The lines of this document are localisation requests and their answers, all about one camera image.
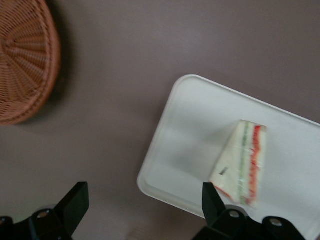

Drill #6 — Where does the round brown wicker basket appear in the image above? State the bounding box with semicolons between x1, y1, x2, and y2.
0;0;62;126

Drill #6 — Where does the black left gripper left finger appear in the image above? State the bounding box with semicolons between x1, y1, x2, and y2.
0;181;90;240

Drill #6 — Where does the triangle sandwich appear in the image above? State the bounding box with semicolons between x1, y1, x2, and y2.
208;119;269;209

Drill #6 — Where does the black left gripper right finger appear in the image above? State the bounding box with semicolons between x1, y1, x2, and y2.
192;182;308;240

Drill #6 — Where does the cream rectangular plastic tray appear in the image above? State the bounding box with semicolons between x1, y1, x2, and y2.
136;73;320;240

